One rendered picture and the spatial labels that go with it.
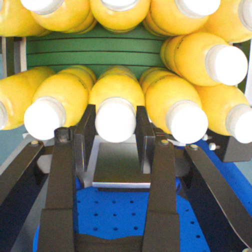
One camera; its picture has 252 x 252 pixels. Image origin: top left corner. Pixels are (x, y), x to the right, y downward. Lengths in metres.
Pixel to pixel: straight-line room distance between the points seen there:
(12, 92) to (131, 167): 0.21
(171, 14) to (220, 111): 0.12
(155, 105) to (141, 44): 0.18
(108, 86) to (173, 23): 0.10
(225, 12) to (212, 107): 0.12
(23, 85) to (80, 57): 0.15
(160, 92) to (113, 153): 0.17
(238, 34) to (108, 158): 0.27
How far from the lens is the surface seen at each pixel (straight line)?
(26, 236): 0.96
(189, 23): 0.23
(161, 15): 0.24
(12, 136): 1.64
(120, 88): 0.22
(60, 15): 0.23
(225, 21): 0.25
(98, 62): 0.39
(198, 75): 0.23
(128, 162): 0.34
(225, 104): 0.25
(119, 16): 0.21
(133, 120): 0.19
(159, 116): 0.23
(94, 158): 0.42
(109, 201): 0.37
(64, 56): 0.40
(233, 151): 0.38
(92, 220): 0.34
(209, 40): 0.24
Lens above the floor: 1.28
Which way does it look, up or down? 68 degrees down
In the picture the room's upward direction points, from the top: 176 degrees clockwise
